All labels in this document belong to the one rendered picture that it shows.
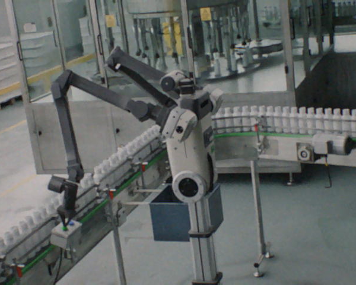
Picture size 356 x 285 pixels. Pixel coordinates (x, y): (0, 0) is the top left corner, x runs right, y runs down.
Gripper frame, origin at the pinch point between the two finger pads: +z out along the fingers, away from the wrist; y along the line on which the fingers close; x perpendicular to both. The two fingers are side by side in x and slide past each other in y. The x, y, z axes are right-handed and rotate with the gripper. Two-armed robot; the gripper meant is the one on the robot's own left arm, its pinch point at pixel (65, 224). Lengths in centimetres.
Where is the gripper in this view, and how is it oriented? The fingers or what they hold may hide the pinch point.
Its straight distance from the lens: 321.9
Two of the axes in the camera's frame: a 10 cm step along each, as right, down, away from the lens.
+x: 9.2, 3.0, -2.4
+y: -3.3, 2.8, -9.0
